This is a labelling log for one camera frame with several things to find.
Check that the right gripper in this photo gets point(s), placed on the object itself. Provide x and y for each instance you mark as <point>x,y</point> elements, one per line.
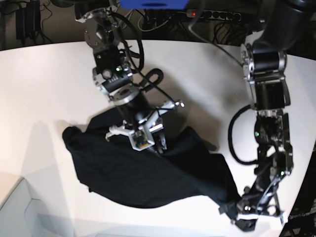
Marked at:
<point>141,121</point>

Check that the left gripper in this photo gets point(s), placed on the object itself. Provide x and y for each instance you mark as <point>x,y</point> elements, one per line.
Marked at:
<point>258,205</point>

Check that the black graphic t-shirt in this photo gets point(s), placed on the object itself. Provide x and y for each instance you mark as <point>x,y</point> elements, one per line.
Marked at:
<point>146,179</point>

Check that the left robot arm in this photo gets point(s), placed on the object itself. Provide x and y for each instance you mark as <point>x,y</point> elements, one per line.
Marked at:
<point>264,60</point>

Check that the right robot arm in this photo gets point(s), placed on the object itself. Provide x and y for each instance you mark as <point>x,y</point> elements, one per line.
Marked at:
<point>119,56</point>

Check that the black power strip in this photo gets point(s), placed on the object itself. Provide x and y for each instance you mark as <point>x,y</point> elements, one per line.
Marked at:
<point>221,15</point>

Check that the blue box overhead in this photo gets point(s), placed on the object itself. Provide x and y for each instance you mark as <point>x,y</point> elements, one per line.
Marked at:
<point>153,4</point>

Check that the black device on floor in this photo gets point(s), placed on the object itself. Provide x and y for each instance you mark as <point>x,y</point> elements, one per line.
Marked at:
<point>28,21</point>

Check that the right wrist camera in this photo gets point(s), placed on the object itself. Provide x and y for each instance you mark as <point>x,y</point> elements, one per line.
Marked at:
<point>141,139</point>

